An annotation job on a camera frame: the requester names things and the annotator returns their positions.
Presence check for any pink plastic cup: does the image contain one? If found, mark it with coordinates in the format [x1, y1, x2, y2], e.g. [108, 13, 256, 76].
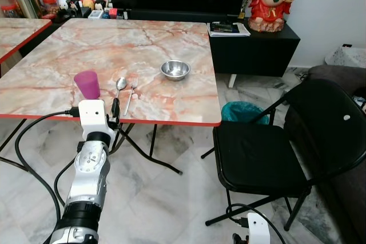
[73, 70, 101, 100]

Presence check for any steel spoon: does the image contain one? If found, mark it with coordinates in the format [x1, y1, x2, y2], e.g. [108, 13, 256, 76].
[114, 77, 128, 103]

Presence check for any steel fork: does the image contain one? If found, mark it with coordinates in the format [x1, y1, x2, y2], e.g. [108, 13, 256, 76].
[124, 76, 139, 116]

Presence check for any steel bowl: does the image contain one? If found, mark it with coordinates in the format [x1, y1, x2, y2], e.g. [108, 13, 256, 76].
[160, 60, 191, 81]

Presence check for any black folding chair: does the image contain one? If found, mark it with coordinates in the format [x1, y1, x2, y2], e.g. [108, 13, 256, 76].
[205, 78, 366, 231]

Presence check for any grey patterned cloth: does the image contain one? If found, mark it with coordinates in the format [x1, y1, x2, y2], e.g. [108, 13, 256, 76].
[325, 44, 366, 67]

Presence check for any teal waste bin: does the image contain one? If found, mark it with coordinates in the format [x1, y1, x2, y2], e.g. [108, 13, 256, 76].
[221, 101, 269, 126]

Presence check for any stack of booklets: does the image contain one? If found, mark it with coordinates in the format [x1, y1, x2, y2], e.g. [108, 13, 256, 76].
[208, 22, 251, 38]

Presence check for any steel canister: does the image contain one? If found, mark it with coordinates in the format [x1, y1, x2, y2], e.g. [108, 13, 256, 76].
[16, 0, 42, 19]

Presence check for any red laughing Buddha statue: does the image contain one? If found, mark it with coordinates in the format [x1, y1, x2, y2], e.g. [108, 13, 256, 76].
[248, 0, 300, 33]

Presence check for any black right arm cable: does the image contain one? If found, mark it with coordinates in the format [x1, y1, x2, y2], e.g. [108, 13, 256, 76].
[226, 203, 287, 244]

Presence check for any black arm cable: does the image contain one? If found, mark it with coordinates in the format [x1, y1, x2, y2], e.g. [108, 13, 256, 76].
[14, 107, 81, 222]
[226, 203, 287, 244]

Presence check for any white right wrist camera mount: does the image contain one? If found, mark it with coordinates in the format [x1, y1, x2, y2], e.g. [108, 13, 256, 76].
[246, 213, 270, 244]

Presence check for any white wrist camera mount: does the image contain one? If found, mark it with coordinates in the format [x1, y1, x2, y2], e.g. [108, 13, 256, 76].
[246, 213, 270, 244]
[78, 99, 115, 140]

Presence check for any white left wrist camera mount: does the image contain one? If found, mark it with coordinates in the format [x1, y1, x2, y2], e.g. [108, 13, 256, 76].
[78, 99, 115, 140]

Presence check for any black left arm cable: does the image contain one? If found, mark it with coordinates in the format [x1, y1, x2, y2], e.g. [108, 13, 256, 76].
[14, 107, 81, 222]

